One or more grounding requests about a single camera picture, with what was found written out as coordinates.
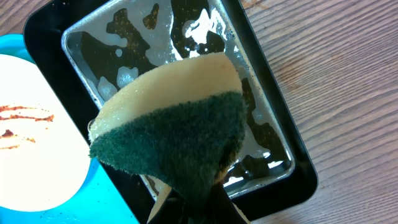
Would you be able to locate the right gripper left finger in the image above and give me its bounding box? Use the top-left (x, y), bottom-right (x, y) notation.
top-left (147, 189), bottom-right (187, 224)

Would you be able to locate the yellow green sponge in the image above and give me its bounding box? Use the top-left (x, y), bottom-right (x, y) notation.
top-left (89, 52), bottom-right (246, 209)

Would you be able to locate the green rimmed plate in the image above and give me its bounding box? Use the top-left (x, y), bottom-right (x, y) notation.
top-left (1, 55), bottom-right (90, 212)

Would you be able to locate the teal plastic tray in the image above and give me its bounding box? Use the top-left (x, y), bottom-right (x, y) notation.
top-left (1, 34), bottom-right (136, 223)

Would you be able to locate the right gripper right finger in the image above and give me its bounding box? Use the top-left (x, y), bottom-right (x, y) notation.
top-left (211, 182), bottom-right (250, 224)

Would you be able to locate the black water tray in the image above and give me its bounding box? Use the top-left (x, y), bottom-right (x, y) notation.
top-left (24, 1), bottom-right (318, 220)

